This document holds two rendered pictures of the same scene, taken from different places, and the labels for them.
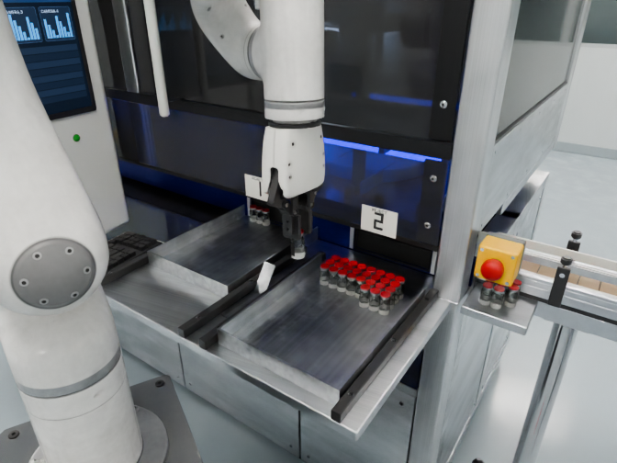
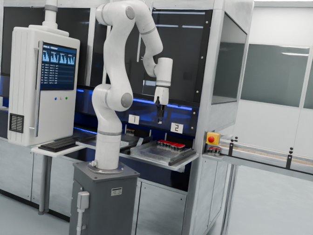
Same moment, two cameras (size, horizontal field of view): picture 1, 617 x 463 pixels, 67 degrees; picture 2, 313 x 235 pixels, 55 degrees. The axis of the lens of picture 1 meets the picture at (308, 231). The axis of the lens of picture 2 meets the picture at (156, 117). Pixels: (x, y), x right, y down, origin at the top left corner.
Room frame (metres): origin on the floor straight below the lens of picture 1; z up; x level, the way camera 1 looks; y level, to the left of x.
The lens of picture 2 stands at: (-1.03, 0.31, 1.36)
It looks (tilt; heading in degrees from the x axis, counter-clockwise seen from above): 8 degrees down; 351
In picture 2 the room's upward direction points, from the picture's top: 7 degrees clockwise
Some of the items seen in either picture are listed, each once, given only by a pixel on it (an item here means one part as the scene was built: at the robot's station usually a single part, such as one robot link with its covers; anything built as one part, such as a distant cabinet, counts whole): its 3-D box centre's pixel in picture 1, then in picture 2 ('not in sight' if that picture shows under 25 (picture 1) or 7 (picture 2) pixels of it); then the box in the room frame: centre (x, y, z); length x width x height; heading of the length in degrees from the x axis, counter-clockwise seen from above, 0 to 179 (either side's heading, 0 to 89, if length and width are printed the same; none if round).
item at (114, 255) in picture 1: (87, 267); (66, 143); (1.05, 0.58, 0.82); 0.40 x 0.14 x 0.02; 151
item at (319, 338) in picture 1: (327, 314); (162, 150); (0.74, -0.04, 0.90); 0.34 x 0.26 x 0.04; 145
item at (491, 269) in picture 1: (492, 268); (211, 139); (0.75, -0.35, 0.99); 0.04 x 0.04 x 0.04; 55
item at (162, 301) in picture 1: (273, 287); (141, 148); (0.87, 0.08, 0.87); 0.70 x 0.48 x 0.02; 55
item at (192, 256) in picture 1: (237, 244); (125, 137); (1.03, 0.18, 0.90); 0.34 x 0.26 x 0.04; 145
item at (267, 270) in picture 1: (249, 288); (135, 144); (0.81, 0.12, 0.91); 0.14 x 0.03 x 0.06; 144
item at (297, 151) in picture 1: (296, 153); (162, 94); (0.66, 0.02, 1.25); 0.10 x 0.08 x 0.11; 144
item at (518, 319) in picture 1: (500, 303); (214, 155); (0.81, -0.41, 0.87); 0.14 x 0.13 x 0.02; 145
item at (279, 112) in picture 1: (295, 109); (163, 84); (0.66, 0.02, 1.31); 0.09 x 0.08 x 0.03; 144
